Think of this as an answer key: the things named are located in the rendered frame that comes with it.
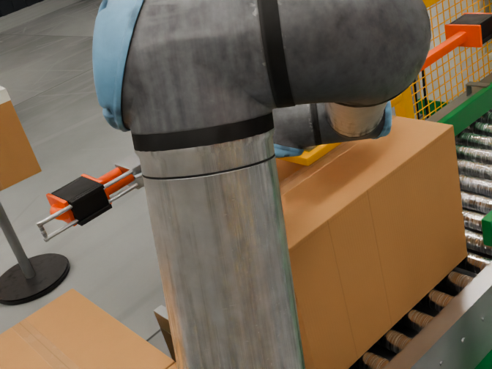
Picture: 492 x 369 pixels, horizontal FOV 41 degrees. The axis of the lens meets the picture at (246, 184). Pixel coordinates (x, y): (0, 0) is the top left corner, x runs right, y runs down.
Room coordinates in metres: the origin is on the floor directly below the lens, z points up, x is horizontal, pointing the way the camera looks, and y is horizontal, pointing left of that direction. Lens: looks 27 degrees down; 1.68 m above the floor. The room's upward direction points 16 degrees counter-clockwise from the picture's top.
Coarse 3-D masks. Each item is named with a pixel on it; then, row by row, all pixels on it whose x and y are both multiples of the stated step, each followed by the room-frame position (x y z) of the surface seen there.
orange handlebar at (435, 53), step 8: (464, 32) 1.37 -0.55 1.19; (448, 40) 1.35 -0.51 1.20; (456, 40) 1.35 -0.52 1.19; (464, 40) 1.37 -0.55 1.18; (440, 48) 1.32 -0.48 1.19; (448, 48) 1.33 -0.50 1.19; (432, 56) 1.30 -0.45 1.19; (440, 56) 1.31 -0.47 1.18; (424, 64) 1.28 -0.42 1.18; (104, 176) 1.14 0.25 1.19; (112, 176) 1.15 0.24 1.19; (128, 176) 1.12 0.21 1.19; (112, 184) 1.10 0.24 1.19; (120, 184) 1.11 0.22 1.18; (112, 192) 1.10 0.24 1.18; (56, 208) 1.06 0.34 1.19; (64, 216) 1.05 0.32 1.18
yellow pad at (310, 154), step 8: (400, 96) 1.42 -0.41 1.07; (392, 104) 1.40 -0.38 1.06; (328, 144) 1.27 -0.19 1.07; (336, 144) 1.28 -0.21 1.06; (304, 152) 1.26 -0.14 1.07; (312, 152) 1.25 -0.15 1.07; (320, 152) 1.25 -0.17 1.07; (288, 160) 1.27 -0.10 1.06; (296, 160) 1.25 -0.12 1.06; (304, 160) 1.23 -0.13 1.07; (312, 160) 1.24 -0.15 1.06
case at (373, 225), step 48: (384, 144) 1.44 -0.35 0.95; (432, 144) 1.39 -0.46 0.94; (288, 192) 1.34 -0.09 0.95; (336, 192) 1.28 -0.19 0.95; (384, 192) 1.28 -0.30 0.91; (432, 192) 1.38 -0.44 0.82; (288, 240) 1.14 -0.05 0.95; (336, 240) 1.18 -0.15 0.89; (384, 240) 1.27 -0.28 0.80; (432, 240) 1.36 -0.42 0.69; (336, 288) 1.17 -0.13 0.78; (384, 288) 1.25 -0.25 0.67; (432, 288) 1.35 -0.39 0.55; (336, 336) 1.15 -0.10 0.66
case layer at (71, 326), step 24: (72, 288) 1.84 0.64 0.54; (48, 312) 1.75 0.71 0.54; (72, 312) 1.71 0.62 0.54; (96, 312) 1.67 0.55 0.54; (0, 336) 1.69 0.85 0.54; (24, 336) 1.65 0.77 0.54; (48, 336) 1.62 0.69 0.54; (72, 336) 1.59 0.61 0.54; (96, 336) 1.56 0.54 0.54; (120, 336) 1.52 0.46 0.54; (0, 360) 1.57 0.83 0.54; (24, 360) 1.54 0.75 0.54; (48, 360) 1.51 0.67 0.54; (72, 360) 1.48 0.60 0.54; (96, 360) 1.45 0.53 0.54; (120, 360) 1.42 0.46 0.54; (144, 360) 1.39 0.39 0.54; (168, 360) 1.37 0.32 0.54
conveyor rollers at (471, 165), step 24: (480, 120) 2.25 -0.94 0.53; (456, 144) 2.07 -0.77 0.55; (480, 144) 2.06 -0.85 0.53; (480, 168) 1.88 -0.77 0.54; (480, 192) 1.77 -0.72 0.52; (480, 216) 1.61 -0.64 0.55; (480, 240) 1.50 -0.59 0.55; (480, 264) 1.40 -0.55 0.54; (456, 288) 1.36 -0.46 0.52; (408, 312) 1.29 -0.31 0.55; (384, 336) 1.23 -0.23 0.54; (408, 336) 1.21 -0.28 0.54; (360, 360) 1.18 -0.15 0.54; (384, 360) 1.15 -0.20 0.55
